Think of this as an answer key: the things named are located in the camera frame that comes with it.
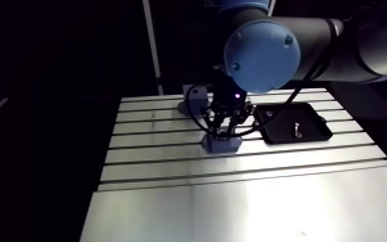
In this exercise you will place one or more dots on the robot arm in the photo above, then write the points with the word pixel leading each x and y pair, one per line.
pixel 264 57

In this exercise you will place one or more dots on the pale post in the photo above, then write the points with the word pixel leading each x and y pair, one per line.
pixel 153 47

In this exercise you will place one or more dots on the black tray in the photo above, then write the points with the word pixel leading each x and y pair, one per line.
pixel 291 118

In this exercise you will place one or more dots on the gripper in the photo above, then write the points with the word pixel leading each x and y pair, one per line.
pixel 225 94

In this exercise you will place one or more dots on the dark blue-grey block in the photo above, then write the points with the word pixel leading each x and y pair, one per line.
pixel 197 98

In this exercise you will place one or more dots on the steel bolt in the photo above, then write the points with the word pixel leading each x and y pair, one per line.
pixel 297 131

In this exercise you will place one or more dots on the dark blue-grey housing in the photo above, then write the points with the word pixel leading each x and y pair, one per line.
pixel 222 143

